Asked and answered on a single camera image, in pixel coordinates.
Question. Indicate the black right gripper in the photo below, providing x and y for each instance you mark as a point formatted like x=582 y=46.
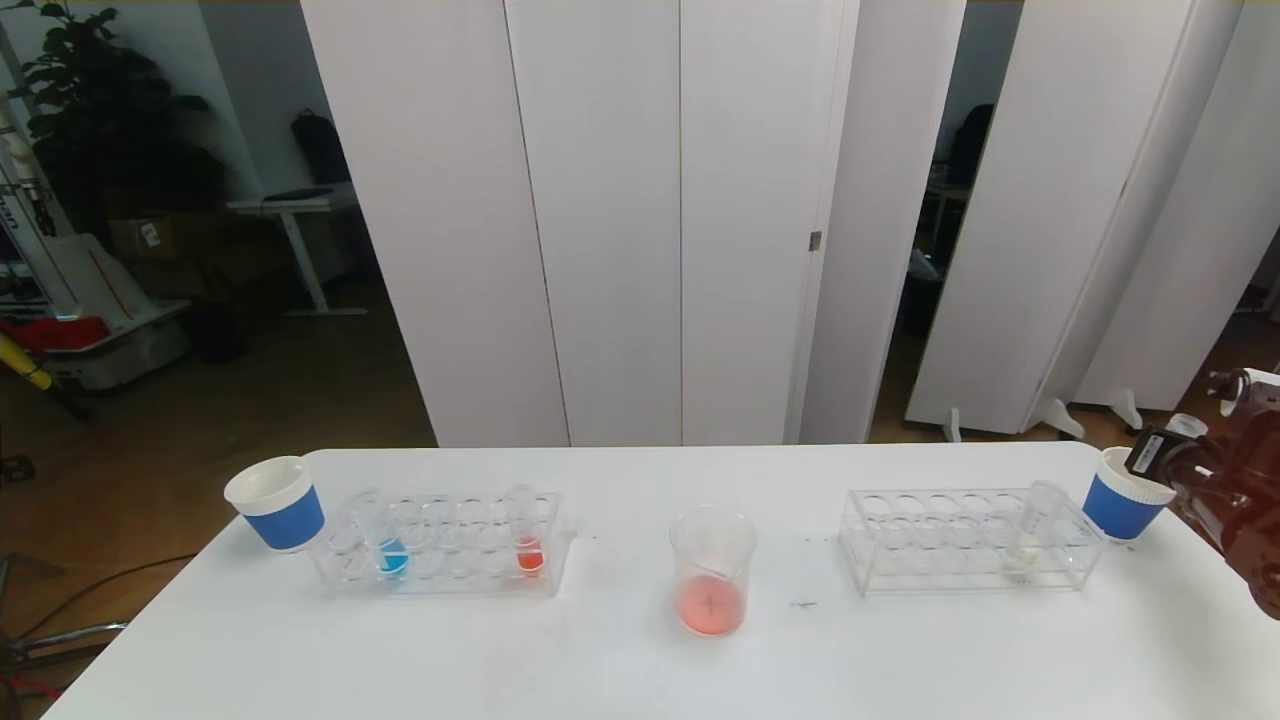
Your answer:
x=1147 y=455

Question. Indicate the clear plastic test tube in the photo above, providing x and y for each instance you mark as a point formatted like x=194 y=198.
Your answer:
x=1188 y=424

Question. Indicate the yellow liquid test tube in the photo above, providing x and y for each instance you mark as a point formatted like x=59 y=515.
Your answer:
x=1022 y=560

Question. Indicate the clear acrylic test tube rack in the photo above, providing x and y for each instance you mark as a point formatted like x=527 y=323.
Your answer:
x=450 y=562
x=950 y=562

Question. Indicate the clear glass beaker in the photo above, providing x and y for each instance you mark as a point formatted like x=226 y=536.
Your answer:
x=710 y=600

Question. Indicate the red liquid test tube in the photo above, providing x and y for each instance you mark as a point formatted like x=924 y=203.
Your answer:
x=530 y=557

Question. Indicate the blue liquid test tube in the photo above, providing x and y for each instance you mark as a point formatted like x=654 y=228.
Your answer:
x=392 y=562

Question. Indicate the white blue paper cup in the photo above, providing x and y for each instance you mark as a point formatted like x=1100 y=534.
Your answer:
x=285 y=515
x=1115 y=505

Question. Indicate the white partition panel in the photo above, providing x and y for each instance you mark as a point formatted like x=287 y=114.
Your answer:
x=600 y=200
x=1210 y=250
x=1040 y=200

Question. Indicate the black chair backrest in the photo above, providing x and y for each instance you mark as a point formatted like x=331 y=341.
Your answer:
x=970 y=145

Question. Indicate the black backpack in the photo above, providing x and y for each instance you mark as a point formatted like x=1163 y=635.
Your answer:
x=320 y=150

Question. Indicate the black laptop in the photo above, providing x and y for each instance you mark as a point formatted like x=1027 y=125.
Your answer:
x=300 y=195

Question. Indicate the white office desk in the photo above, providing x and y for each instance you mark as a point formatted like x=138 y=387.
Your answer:
x=295 y=207

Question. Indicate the brown cardboard box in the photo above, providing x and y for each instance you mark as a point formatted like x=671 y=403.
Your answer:
x=170 y=238

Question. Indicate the white machine with base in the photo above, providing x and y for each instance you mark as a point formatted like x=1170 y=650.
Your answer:
x=90 y=285

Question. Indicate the red plastic box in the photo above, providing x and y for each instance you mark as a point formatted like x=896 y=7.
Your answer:
x=60 y=335

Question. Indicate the dark green potted plant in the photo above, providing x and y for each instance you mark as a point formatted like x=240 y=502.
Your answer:
x=100 y=130

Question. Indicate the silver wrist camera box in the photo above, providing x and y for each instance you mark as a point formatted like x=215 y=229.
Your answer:
x=1262 y=380

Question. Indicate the silver metal frame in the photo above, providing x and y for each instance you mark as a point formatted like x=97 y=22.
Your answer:
x=70 y=637

